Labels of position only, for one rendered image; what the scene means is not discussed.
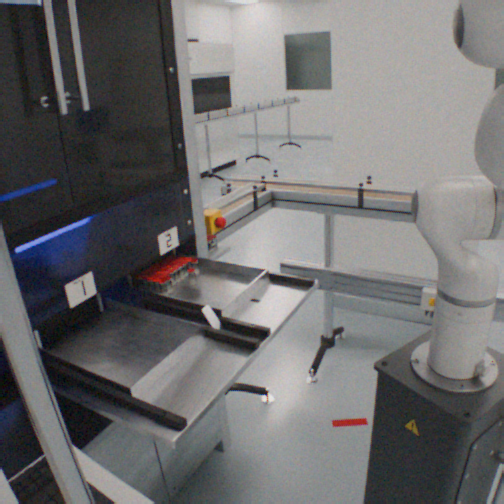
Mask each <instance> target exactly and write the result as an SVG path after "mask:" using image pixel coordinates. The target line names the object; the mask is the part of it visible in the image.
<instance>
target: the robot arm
mask: <svg viewBox="0 0 504 504"><path fill-rule="evenodd" d="M452 31H453V38H454V39H453V40H454V43H455V44H456V46H457V48H458V50H459V52H460V53H461V54H462V55H463V56H464V57H465V58H466V59H467V60H469V61H470V62H472V63H474V64H476V65H478V66H482V67H486V68H495V69H504V0H458V2H457V5H456V7H455V11H453V23H452ZM474 156H475V160H476V163H477V165H478V167H479V169H480V171H481V172H482V174H483V175H484V176H470V175H443V176H434V177H431V178H428V179H426V180H424V181H423V182H421V183H420V184H419V185H418V187H417V188H416V190H415V192H414V193H413V197H412V199H411V213H412V217H413V218H412V219H413V221H414V223H415V225H416V227H417V229H418V230H419V232H420V233H421V235H422V236H423V238H424V239H425V240H426V242H427V243H428V245H429V246H430V247H431V249H432V251H433V252H434V254H435V256H436V259H437V262H438V281H437V290H436V298H435V306H434V314H433V321H432V328H431V336H430V341H428V342H425V343H423V344H421V345H420V346H418V347H417V348H416V349H415V350H414V351H413V354H412V357H411V367H412V370H413V372H414V373H415V375H416V376H417V377H418V378H419V379H420V380H421V381H422V382H424V383H425V384H426V385H428V386H430V387H432V388H434V389H436V390H439V391H442V392H445V393H449V394H456V395H471V394H477V393H481V392H483V391H486V390H487V389H489V388H490V387H492V386H493V384H494V383H495V381H496V379H497V376H498V366H497V364H496V362H495V360H494V359H493V358H492V357H491V356H490V355H489V354H488V353H487V352H486V348H487V343H488V338H489V333H490V328H491V323H492V318H493V313H494V308H495V303H496V297H497V292H498V286H499V270H498V268H497V266H496V265H495V264H494V263H493V262H492V261H491V260H489V259H487V258H486V257H483V256H481V255H479V254H477V253H474V252H472V251H470V250H468V249H466V248H465V247H463V246H462V245H461V242H462V241H463V240H504V83H503V84H502V85H500V86H499V87H498V88H497V89H496V90H495V91H494V92H493V93H492V94H491V95H490V97H489V98H488V100H487V102H486V104H485V106H484V108H483V111H482V114H481V117H480V120H479V123H478V126H477V130H476V134H475V139H474Z"/></svg>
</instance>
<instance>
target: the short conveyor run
mask: <svg viewBox="0 0 504 504"><path fill-rule="evenodd" d="M226 186H227V187H228V189H227V195H225V196H223V197H221V198H219V199H217V200H215V201H213V202H211V203H209V204H207V205H205V206H203V207H204V208H212V209H221V211H222V217H224V218H225V219H226V226H225V228H223V229H221V230H220V231H218V232H216V233H215V234H213V235H215V236H217V243H219V242H221V241H222V240H224V239H225V238H227V237H228V236H230V235H232V234H233V233H235V232H236V231H238V230H239V229H241V228H243V227H244V226H246V225H247V224H249V223H250V222H252V221H253V220H255V219H257V218H258V217H260V216H261V215H263V214H264V213H266V212H268V211H269V210H271V209H272V193H271V191H270V190H269V191H258V190H260V189H262V188H264V187H265V183H262V184H260V185H259V186H256V185H253V182H252V183H249V184H247V185H245V186H243V187H241V188H239V189H237V190H235V191H231V188H230V186H231V184H230V183H227V184H226ZM251 187H252V188H253V189H249V188H251ZM227 199H228V200H227ZM225 200H226V201H225ZM223 201H224V202H223ZM213 235H211V236H213Z"/></svg>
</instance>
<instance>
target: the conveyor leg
mask: <svg viewBox="0 0 504 504"><path fill-rule="evenodd" d="M317 214H324V268H326V269H331V268H334V216H335V215H336V214H327V213H318V212H317ZM333 294H334V293H333V292H327V291H324V308H323V337H324V338H325V339H331V338H332V337H333Z"/></svg>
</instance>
